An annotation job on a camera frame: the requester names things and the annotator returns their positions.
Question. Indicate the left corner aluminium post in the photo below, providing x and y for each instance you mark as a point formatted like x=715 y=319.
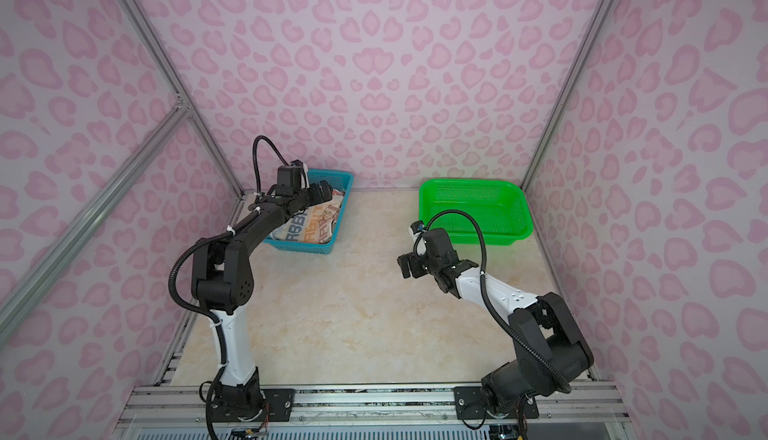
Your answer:
x=159 y=54

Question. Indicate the teal plastic basket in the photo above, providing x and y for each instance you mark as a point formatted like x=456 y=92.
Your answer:
x=340 y=180

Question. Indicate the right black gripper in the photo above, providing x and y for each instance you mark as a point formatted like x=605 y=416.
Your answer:
x=408 y=259

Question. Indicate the right corner aluminium post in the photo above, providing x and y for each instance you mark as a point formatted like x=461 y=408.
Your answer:
x=586 y=48

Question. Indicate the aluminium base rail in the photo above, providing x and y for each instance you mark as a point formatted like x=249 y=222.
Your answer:
x=592 y=410

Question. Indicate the left diagonal aluminium strut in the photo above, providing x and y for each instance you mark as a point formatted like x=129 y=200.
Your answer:
x=39 y=279

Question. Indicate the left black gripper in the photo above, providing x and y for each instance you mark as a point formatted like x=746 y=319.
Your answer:
x=319 y=189

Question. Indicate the green plastic basket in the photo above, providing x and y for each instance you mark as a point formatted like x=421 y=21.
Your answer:
x=499 y=207

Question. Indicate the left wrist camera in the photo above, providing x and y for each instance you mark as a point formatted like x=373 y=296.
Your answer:
x=291 y=178

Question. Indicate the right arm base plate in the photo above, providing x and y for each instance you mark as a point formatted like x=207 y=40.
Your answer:
x=479 y=403

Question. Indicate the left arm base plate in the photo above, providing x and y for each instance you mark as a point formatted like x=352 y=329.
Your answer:
x=236 y=405

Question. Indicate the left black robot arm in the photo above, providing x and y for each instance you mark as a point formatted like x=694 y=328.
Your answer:
x=223 y=282

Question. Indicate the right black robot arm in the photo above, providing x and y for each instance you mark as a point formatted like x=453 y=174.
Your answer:
x=550 y=348

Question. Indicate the corner aluminium post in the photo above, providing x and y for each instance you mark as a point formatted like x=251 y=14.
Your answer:
x=159 y=54
x=586 y=48

